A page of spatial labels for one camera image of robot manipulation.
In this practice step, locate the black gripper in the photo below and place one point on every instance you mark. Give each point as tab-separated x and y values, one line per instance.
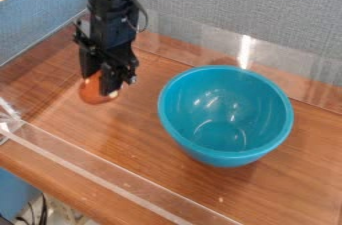
104	42

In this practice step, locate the toy mushroom brown cap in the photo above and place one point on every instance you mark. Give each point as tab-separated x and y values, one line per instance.
89	91

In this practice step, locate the blue plastic bowl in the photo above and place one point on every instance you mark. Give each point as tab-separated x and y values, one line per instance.
225	114

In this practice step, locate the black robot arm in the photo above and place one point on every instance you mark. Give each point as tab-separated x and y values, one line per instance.
109	9

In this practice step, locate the clear acrylic left barrier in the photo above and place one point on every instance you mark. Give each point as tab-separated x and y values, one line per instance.
22	31

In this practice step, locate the clear acrylic barrier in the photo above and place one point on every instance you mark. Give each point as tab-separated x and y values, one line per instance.
22	31
307	76
46	160

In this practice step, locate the clear acrylic front barrier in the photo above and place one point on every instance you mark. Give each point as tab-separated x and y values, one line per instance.
46	160

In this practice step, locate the clear acrylic back barrier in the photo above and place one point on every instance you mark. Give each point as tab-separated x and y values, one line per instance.
307	76

